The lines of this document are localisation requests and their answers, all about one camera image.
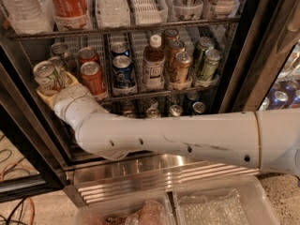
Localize tall striped can top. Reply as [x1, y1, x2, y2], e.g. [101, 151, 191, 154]
[173, 0, 203, 21]

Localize orange soda bottle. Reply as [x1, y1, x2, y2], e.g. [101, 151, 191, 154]
[52, 0, 92, 31]

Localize brown soda can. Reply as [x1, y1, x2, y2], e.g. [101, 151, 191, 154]
[165, 39, 186, 73]
[170, 52, 193, 83]
[162, 28, 180, 46]

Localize clear water bottle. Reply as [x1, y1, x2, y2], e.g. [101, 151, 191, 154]
[96, 0, 130, 27]
[1, 0, 54, 35]

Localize rear brown soda can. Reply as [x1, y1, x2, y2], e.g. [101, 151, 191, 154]
[162, 28, 180, 46]

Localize front green soda can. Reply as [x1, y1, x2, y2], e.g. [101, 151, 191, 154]
[197, 49, 222, 82]

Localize clear bin with bubble wrap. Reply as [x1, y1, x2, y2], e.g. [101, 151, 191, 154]
[172, 175, 280, 225]

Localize bottom shelf orange can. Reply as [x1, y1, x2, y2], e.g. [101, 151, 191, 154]
[122, 110, 136, 118]

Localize tea bottle white cap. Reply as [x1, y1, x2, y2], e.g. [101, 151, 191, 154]
[142, 35, 165, 86]

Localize clear water bottle left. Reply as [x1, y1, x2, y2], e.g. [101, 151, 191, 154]
[1, 0, 54, 35]

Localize white plastic shelf tray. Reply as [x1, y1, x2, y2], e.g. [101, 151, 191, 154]
[130, 0, 168, 25]

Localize clear water bottle middle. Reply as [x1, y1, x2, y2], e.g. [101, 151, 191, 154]
[96, 0, 130, 27]

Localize blue pepsi can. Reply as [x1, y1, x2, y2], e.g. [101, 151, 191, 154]
[112, 55, 135, 89]
[111, 42, 130, 58]

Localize top wire shelf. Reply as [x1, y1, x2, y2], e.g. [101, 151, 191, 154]
[5, 17, 240, 41]

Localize front blue pepsi can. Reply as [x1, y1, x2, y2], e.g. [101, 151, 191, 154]
[112, 55, 135, 89]

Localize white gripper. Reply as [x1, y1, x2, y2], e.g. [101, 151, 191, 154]
[36, 71, 109, 133]

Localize middle brown soda can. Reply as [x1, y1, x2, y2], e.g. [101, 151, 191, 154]
[165, 39, 186, 73]

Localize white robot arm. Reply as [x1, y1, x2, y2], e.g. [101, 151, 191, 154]
[37, 76, 300, 177]

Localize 7up can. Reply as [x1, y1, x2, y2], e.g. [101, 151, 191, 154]
[51, 42, 76, 68]
[33, 60, 69, 96]
[49, 56, 68, 71]

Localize sliding glass fridge door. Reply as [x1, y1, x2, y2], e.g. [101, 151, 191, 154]
[216, 0, 300, 113]

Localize black cable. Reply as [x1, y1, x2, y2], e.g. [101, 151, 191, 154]
[0, 198, 29, 225]

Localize orange cable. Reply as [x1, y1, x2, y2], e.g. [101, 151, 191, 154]
[0, 161, 36, 225]

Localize bottom shelf green can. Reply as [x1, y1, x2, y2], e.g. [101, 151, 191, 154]
[169, 104, 183, 117]

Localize white labelled bottle top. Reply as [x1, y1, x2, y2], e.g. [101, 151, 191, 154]
[203, 0, 235, 20]

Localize rear blue pepsi can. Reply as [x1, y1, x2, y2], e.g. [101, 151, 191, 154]
[111, 42, 130, 58]

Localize rear red cola can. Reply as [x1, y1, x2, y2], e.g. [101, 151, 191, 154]
[78, 47, 99, 65]

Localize front brown soda can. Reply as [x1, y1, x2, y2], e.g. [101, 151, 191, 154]
[170, 52, 193, 83]

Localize red cola can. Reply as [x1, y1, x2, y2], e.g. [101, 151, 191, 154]
[80, 62, 107, 96]
[78, 47, 99, 65]

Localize front red cola can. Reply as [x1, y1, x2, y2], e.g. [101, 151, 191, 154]
[80, 62, 107, 96]

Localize middle wire shelf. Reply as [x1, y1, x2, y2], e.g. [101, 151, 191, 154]
[99, 85, 218, 104]

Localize rear green soda can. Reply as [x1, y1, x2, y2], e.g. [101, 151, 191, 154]
[193, 37, 215, 72]

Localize bottom shelf blue can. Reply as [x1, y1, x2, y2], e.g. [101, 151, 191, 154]
[192, 101, 206, 115]

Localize wire shelf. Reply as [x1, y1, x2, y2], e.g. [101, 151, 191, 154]
[5, 17, 240, 41]
[99, 85, 218, 104]

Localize green soda can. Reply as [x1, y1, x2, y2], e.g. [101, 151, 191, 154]
[193, 37, 215, 72]
[197, 49, 222, 82]

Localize clear bin with pink contents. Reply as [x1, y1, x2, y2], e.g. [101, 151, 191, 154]
[72, 191, 176, 225]

